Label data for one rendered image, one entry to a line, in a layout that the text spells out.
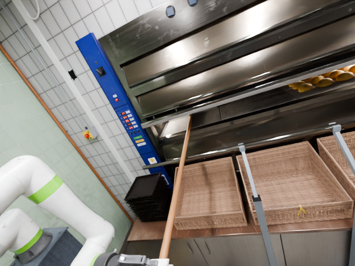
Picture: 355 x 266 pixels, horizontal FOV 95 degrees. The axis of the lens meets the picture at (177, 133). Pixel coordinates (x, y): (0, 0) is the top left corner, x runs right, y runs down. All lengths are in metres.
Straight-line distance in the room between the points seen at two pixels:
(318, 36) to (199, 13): 0.74
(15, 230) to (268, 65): 1.66
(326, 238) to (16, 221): 1.73
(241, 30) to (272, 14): 0.18
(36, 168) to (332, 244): 1.68
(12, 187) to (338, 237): 1.67
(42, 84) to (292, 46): 1.98
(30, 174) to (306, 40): 1.57
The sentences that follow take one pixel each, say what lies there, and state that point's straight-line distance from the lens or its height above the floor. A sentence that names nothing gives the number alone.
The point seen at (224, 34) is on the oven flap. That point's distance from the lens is 1.27.
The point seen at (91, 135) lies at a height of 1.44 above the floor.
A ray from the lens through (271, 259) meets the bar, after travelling 1.57.
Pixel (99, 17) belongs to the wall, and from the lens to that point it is 1.48.
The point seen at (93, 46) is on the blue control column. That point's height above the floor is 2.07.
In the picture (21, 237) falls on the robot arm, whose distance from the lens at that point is 1.17.
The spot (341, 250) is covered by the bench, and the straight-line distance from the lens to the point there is 1.68.
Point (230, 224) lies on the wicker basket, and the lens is 1.41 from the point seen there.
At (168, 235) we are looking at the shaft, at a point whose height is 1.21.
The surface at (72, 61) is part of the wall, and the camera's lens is 1.65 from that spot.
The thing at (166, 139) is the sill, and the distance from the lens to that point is 1.52.
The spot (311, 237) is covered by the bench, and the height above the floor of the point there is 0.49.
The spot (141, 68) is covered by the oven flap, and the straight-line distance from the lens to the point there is 1.37.
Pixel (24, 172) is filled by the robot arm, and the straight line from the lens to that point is 0.79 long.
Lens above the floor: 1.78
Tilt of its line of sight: 23 degrees down
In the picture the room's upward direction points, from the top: 23 degrees counter-clockwise
